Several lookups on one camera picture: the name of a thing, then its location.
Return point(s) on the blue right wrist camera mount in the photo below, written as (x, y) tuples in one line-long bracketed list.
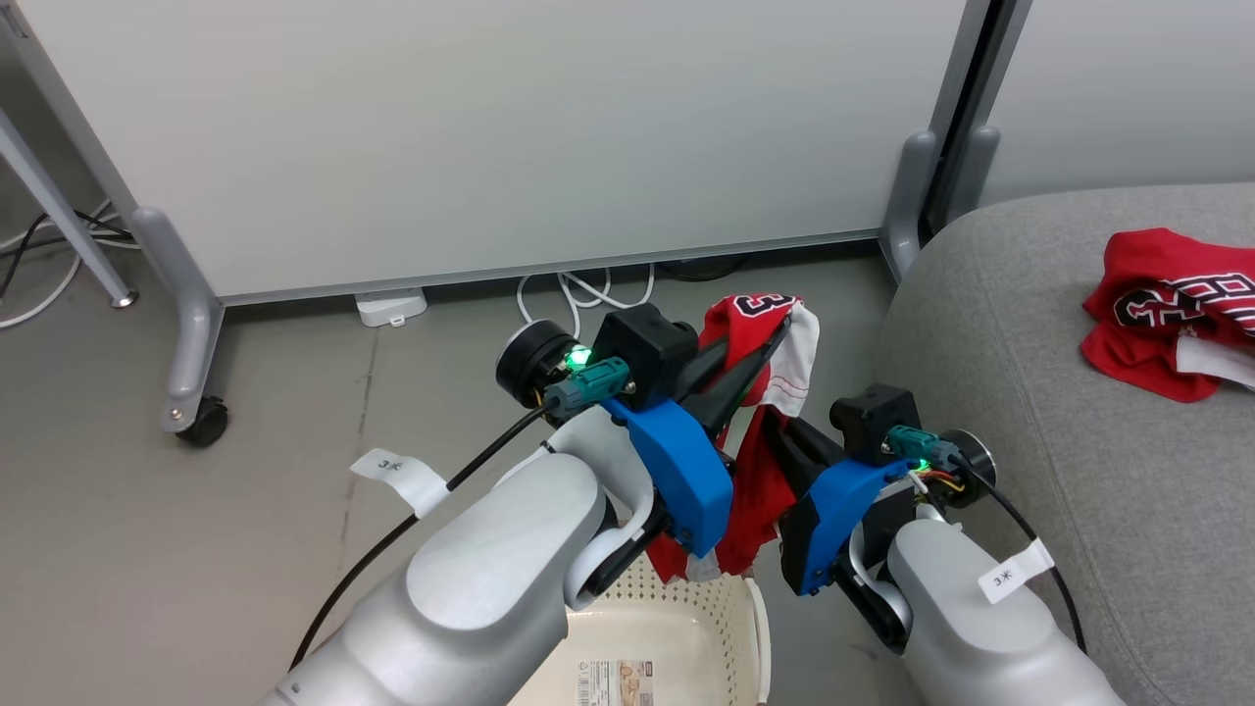
[(833, 510)]

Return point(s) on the red jersey with black lettering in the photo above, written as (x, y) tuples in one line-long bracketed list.
[(1137, 265)]

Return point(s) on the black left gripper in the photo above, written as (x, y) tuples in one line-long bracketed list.
[(642, 551)]

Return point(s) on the long grey partition foot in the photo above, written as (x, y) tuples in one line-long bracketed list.
[(191, 343)]

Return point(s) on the short grey partition foot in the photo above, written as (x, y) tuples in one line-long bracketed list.
[(976, 167), (907, 196)]

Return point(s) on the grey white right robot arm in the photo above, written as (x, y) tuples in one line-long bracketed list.
[(961, 628)]

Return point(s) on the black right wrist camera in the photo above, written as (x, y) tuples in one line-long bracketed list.
[(873, 417)]

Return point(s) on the red jersey number 23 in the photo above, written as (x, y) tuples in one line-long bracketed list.
[(755, 490)]

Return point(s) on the cream perforated laundry basket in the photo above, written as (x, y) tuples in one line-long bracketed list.
[(677, 628)]

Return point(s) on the grey fabric sofa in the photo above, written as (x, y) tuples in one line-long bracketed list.
[(1079, 324)]

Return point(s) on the narrow white partition panel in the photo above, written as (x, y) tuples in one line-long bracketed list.
[(1128, 88)]

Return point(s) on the wide white partition panel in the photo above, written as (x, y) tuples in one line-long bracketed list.
[(490, 127)]

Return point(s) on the black caster wheel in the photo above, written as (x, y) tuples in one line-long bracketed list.
[(208, 424)]

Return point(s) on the grey metal table leg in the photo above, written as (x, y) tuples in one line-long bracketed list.
[(59, 211)]

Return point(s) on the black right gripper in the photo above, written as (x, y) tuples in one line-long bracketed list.
[(794, 544)]

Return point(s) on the white power adapter box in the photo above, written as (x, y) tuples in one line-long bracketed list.
[(390, 307)]

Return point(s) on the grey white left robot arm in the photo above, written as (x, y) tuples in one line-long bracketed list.
[(490, 588)]

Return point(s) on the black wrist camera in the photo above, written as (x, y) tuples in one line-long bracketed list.
[(642, 348), (873, 417)]

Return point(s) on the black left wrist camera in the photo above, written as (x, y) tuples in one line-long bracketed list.
[(642, 348)]

